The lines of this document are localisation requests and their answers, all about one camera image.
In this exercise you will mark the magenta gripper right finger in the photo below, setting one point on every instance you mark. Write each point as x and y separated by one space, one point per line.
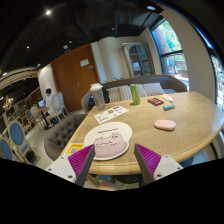
154 166

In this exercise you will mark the green drink can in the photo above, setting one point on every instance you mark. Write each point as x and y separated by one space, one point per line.
135 94

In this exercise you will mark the teal small case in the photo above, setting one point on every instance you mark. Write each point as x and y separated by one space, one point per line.
168 107

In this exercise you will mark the white pink small object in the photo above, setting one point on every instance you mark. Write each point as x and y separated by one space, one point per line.
167 97

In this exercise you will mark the grey curved sofa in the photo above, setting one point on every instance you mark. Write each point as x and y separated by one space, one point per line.
120 90

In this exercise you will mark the person in white shirt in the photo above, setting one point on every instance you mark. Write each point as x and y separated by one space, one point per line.
49 107

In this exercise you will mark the grey tufted armchair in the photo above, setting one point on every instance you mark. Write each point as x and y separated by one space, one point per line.
59 135

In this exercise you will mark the blue backed white chair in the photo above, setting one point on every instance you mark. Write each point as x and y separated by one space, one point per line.
23 147

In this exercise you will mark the white printed leaflet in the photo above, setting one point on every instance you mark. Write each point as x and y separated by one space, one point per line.
110 114

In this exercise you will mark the striped sofa cushion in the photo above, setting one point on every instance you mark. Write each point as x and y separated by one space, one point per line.
153 89

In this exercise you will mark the yellow QR code sticker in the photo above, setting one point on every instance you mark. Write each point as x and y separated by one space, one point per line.
73 148

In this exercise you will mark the grey arched display cabinet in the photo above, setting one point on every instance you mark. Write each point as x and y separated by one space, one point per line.
138 59

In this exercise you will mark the pink computer mouse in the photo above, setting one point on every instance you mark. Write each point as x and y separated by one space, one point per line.
165 124

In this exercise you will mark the orange wooden door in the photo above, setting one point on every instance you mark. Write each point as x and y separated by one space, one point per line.
74 72

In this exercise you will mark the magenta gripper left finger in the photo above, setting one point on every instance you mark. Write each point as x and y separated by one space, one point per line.
74 168

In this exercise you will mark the round cat mouse pad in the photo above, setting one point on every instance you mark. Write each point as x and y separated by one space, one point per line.
109 139

